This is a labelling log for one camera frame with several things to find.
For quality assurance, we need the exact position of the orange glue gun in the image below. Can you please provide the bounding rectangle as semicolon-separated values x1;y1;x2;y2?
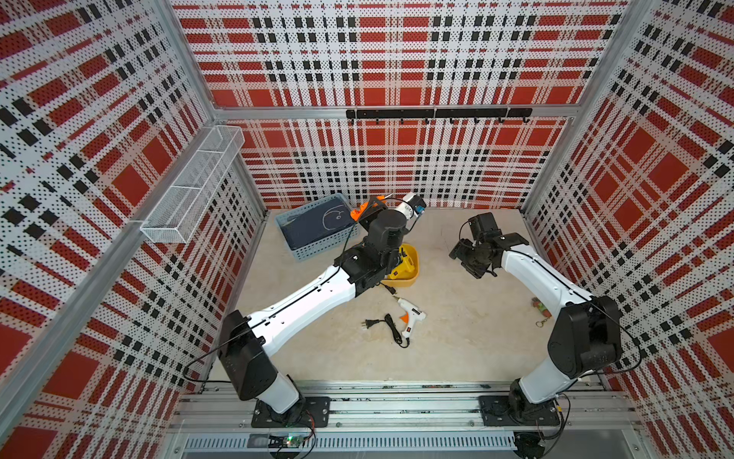
350;197;384;223

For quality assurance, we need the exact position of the yellow storage box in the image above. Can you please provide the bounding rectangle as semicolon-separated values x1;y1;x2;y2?
382;244;420;288

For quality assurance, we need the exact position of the white glue gun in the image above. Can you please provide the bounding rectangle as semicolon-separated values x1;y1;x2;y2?
363;298;426;349

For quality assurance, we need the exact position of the yellow glue gun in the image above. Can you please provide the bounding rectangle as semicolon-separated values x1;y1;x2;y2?
387;251;417;280

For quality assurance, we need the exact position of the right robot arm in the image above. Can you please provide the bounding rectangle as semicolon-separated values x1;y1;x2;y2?
449;233;622;422

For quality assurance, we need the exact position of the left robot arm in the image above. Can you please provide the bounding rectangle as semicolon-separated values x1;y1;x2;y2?
217;193;426;416

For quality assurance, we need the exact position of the blue plastic basket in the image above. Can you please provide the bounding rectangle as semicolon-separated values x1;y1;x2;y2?
275;193;361;262

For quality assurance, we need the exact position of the dark cloth in basket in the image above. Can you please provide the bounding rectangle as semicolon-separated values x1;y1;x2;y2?
281;197;353;250

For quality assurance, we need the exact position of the green circuit board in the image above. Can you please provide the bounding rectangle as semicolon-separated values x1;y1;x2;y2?
268;434;309;451

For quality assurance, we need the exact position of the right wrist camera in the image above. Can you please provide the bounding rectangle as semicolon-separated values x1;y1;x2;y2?
468;212;502;243

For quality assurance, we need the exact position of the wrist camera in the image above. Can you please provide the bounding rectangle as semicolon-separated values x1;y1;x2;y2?
468;212;502;243
396;192;426;221

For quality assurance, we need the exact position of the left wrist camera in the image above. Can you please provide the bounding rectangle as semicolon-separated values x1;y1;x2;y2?
396;192;426;221

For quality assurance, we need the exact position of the small keychain toy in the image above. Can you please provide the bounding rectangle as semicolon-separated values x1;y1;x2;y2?
531;298;552;328

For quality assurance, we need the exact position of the black hook rail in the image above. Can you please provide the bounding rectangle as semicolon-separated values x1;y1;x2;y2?
345;107;533;122

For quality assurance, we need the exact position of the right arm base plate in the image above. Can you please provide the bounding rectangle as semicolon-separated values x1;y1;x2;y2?
478;396;561;428

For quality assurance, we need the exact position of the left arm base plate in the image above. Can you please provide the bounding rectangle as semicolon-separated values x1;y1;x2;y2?
250;397;332;428

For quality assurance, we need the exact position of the white wire wall basket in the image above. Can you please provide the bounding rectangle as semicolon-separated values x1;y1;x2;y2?
141;125;244;244

